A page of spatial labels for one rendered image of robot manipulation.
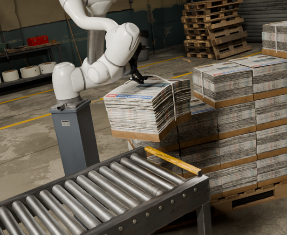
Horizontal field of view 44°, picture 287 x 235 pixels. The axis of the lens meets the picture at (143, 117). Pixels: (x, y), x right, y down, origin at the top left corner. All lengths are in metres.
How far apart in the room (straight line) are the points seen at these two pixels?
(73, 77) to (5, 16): 6.39
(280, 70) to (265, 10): 7.66
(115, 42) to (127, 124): 0.48
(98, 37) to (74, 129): 0.61
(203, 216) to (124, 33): 0.90
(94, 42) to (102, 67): 0.67
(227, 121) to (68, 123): 1.07
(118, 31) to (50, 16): 7.57
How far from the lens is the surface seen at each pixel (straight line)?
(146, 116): 1.68
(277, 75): 2.65
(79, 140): 2.35
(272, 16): 10.13
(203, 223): 1.76
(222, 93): 2.45
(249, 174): 2.77
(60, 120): 2.36
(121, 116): 1.77
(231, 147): 2.61
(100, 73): 1.49
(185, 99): 1.90
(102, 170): 1.87
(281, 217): 2.83
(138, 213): 1.47
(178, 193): 1.57
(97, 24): 1.64
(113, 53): 1.47
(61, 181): 1.84
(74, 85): 2.30
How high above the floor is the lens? 1.61
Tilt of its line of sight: 19 degrees down
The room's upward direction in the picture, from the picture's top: 8 degrees counter-clockwise
